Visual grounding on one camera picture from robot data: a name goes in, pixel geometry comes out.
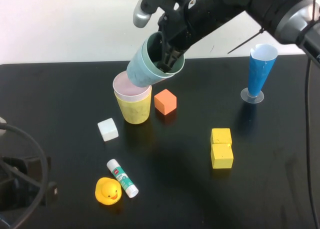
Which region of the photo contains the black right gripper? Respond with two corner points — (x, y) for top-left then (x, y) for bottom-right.
(156, 0), (216, 74)

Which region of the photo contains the green plastic cup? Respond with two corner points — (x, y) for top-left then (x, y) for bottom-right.
(139, 30), (186, 78)

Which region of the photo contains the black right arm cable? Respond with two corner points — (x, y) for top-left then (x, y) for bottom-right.
(303, 0), (320, 229)

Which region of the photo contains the blue plastic cup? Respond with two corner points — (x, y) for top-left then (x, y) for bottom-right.
(126, 31), (176, 88)

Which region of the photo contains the blue paper cone clear base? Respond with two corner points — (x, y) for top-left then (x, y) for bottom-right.
(240, 43), (278, 105)

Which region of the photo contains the white cube block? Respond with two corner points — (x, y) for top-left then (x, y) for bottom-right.
(97, 117), (119, 142)

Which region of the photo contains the yellow cube block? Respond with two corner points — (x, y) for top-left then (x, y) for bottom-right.
(210, 127), (233, 146)
(210, 143), (235, 170)

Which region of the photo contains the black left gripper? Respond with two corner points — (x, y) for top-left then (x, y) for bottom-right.
(0, 155), (59, 210)

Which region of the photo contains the white green glue stick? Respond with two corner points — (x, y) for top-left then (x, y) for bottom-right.
(106, 158), (139, 199)

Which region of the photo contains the orange cube block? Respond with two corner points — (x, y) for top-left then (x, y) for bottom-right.
(153, 88), (178, 116)

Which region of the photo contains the yellow plastic cup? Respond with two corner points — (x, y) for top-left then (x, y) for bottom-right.
(114, 86), (153, 125)

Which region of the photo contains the pink plastic cup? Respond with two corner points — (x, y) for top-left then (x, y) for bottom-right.
(112, 70), (153, 104)

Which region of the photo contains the yellow rubber duck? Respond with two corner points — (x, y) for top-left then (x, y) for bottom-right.
(94, 176), (123, 205)

